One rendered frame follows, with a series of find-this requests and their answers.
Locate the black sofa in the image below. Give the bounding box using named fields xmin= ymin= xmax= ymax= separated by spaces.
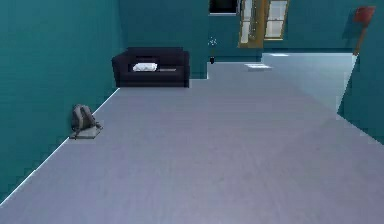
xmin=111 ymin=46 xmax=191 ymax=89

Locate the red lamp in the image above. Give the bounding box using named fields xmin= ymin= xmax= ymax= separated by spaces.
xmin=352 ymin=5 xmax=377 ymax=56

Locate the white pillow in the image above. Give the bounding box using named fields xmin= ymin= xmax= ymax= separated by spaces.
xmin=132 ymin=62 xmax=158 ymax=73

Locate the black framed picture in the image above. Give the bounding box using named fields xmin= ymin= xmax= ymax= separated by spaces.
xmin=208 ymin=0 xmax=242 ymax=16

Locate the grey backpack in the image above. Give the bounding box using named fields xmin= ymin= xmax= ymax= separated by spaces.
xmin=69 ymin=104 xmax=104 ymax=140

